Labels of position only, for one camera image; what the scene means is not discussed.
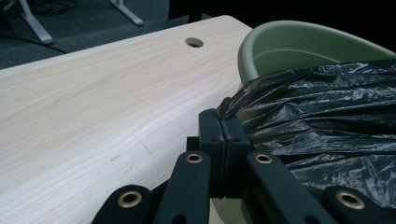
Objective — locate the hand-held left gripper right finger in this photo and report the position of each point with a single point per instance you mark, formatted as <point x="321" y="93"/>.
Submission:
<point x="236" y="140"/>

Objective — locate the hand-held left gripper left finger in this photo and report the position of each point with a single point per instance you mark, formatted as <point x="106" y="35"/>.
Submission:
<point x="213" y="137"/>

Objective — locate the black plastic trash bag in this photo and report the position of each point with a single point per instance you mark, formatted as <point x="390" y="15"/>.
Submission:
<point x="317" y="118"/>

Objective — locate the green plastic trash bin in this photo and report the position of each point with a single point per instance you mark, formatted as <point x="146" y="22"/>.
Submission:
<point x="280" y="49"/>

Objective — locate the dark furniture leg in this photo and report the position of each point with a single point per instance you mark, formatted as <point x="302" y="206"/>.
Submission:
<point x="185" y="9"/>

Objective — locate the white metal stand leg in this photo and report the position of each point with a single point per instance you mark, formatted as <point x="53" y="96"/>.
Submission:
<point x="127" y="12"/>
<point x="34" y="23"/>

